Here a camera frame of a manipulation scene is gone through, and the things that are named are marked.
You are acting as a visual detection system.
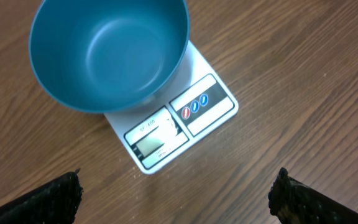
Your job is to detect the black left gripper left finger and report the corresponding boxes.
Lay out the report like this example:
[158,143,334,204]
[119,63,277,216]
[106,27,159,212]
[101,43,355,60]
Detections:
[0,169,83,224]

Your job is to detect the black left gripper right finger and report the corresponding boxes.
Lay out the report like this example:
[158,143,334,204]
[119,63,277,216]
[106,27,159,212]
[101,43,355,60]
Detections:
[268,167,358,224]

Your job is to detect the white digital kitchen scale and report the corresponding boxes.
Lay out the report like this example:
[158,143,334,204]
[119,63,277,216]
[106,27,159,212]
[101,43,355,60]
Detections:
[105,42,239,175]

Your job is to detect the teal blue bowl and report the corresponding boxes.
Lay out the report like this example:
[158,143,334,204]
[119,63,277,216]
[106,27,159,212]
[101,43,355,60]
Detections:
[28,0,190,114]

